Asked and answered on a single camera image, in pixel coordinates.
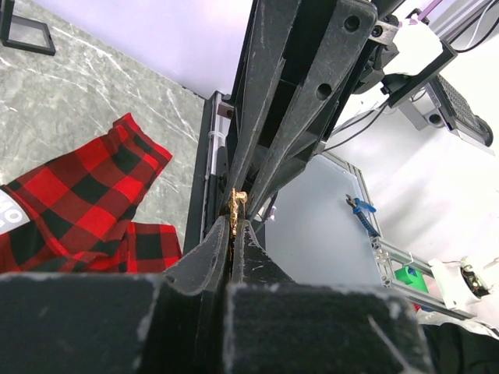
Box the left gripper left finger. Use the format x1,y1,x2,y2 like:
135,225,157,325
1,217,230,373

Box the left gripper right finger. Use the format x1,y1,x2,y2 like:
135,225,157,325
224,221,433,373

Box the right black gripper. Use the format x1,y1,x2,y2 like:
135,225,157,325
220,0,402,220

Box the red black plaid shirt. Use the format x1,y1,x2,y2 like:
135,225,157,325
1,114,182,273

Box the gold leaf brooch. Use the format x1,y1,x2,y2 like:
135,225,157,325
228,189,248,238

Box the black case with orange brooch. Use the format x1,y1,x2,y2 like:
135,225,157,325
1,0,56,56

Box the green plastic part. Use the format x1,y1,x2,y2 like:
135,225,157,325
395,266,428,293

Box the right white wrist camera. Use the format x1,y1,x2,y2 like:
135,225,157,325
380,23,458,109

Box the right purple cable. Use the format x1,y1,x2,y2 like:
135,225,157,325
405,0,445,24

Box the blue handled pliers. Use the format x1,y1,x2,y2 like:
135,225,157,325
345,194,380,238

